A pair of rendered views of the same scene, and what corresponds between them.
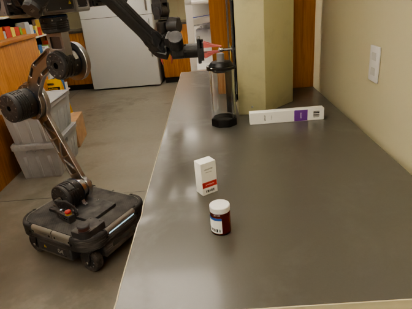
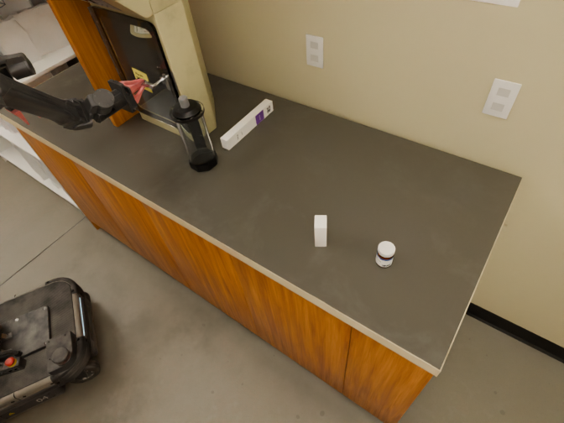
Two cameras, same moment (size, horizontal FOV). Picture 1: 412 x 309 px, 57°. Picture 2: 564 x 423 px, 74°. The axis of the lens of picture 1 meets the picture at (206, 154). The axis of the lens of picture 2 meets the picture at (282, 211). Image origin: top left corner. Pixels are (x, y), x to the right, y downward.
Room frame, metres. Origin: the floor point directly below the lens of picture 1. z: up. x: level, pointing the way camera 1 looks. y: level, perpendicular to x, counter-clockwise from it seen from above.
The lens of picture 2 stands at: (0.57, 0.55, 1.83)
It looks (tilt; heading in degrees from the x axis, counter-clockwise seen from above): 50 degrees down; 309
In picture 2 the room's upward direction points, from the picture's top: 8 degrees counter-clockwise
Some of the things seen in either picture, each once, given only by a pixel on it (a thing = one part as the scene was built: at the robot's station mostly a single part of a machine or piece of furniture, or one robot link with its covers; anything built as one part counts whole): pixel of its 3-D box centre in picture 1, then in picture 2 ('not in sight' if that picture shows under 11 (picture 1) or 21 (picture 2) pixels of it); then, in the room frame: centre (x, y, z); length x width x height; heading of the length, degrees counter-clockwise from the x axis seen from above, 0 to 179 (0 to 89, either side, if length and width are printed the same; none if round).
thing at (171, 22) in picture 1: (168, 19); (5, 61); (1.96, 0.12, 1.31); 0.11 x 0.09 x 0.12; 59
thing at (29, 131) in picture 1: (40, 116); not in sight; (3.38, 1.46, 0.49); 0.60 x 0.42 x 0.33; 178
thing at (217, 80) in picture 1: (222, 94); (195, 136); (1.42, -0.08, 1.06); 0.11 x 0.11 x 0.21
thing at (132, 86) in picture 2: (210, 49); (133, 90); (1.62, -0.06, 1.19); 0.09 x 0.07 x 0.07; 88
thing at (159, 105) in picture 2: (231, 47); (143, 74); (1.67, -0.15, 1.19); 0.30 x 0.01 x 0.40; 178
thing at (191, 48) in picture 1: (192, 50); (116, 100); (1.62, 0.02, 1.20); 0.07 x 0.07 x 0.10; 88
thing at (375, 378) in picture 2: not in sight; (235, 215); (1.49, -0.21, 0.45); 2.05 x 0.67 x 0.90; 178
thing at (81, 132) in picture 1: (67, 130); not in sight; (4.00, 1.48, 0.14); 0.41 x 0.32 x 0.28; 4
